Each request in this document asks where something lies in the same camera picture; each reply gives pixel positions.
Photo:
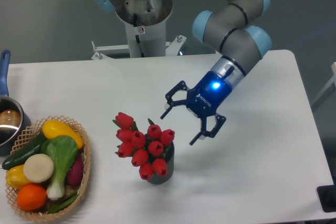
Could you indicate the yellow squash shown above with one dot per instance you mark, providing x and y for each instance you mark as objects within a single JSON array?
[{"x": 52, "y": 129}]

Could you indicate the woven wicker basket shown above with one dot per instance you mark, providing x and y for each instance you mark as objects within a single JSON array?
[{"x": 43, "y": 215}]

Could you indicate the black device at table edge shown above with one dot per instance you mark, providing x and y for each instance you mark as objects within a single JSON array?
[{"x": 327, "y": 197}]

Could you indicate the dark grey ribbed vase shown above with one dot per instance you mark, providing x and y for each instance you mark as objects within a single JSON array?
[{"x": 161, "y": 162}]

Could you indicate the beige round disc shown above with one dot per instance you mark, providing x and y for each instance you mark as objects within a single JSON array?
[{"x": 38, "y": 168}]

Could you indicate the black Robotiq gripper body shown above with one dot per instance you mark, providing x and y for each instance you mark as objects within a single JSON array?
[{"x": 204, "y": 99}]

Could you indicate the green bean pods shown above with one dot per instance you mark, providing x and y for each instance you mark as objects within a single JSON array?
[{"x": 63, "y": 204}]

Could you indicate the purple sweet potato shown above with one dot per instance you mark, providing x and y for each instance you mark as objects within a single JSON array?
[{"x": 75, "y": 174}]

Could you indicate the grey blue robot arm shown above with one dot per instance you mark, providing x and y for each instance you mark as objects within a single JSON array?
[{"x": 228, "y": 32}]

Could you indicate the red tulip bouquet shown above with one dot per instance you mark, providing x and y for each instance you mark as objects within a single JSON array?
[{"x": 134, "y": 143}]

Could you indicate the orange fruit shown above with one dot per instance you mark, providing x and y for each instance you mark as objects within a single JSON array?
[{"x": 31, "y": 197}]

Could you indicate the white furniture leg right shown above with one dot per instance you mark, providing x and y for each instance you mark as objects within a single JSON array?
[{"x": 325, "y": 91}]

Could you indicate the green bok choy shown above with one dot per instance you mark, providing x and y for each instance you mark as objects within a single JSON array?
[{"x": 63, "y": 151}]

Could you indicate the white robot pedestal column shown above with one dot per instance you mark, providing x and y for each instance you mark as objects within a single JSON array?
[{"x": 146, "y": 41}]

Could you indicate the yellow bell pepper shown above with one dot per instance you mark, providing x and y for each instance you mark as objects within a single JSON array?
[{"x": 16, "y": 178}]

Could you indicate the blue handled saucepan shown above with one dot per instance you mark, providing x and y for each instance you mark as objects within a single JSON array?
[{"x": 13, "y": 118}]

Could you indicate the dark green cucumber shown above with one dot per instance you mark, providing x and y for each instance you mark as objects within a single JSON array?
[{"x": 21, "y": 156}]

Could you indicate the white metal base frame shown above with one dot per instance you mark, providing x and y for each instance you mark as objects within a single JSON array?
[{"x": 172, "y": 48}]

